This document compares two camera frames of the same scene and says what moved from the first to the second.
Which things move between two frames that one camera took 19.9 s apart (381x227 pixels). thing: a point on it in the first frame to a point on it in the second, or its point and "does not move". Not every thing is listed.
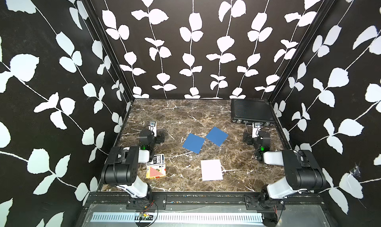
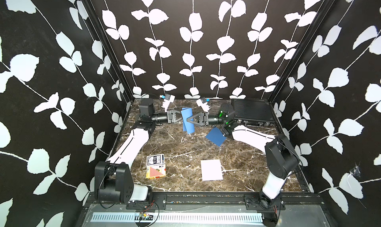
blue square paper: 193,143 to 186,113
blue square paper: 217,136 does not move
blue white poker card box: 158,159 does not move
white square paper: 211,170 does not move
